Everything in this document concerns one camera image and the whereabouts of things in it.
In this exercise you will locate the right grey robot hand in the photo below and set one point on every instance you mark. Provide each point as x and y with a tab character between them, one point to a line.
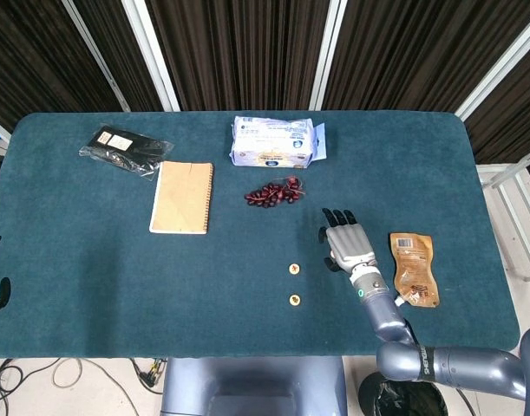
349	247

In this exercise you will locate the wooden token bottom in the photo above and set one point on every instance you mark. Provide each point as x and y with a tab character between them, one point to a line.
295	299

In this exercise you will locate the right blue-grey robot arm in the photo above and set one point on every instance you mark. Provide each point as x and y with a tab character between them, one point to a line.
455	364

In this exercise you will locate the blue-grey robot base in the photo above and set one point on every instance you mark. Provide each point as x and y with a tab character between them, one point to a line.
256	385

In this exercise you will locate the brown spout pouch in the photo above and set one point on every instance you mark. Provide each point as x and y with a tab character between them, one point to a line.
416	268

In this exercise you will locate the bunch of dark red grapes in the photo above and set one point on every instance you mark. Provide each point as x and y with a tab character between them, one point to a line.
269	195

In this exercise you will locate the white purple tissue pack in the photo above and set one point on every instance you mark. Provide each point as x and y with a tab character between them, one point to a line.
269	138

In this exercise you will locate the teal table cloth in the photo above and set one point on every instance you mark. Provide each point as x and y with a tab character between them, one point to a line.
160	281

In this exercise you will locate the black trash bin with bag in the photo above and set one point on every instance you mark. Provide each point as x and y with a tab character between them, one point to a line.
399	401

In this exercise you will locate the spiral-bound yellow notebook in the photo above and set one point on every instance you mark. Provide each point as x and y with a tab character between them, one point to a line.
182	199

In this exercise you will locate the black item in plastic bag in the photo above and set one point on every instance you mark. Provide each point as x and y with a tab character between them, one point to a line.
130	149

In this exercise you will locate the dark brown pleated curtain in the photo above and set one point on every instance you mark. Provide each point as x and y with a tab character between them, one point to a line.
247	52

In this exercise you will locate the aluminium frame rack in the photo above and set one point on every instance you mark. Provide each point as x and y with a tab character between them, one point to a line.
514	216

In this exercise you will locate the white frame post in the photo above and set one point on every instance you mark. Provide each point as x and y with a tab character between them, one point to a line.
151	52
94	52
499	69
328	52

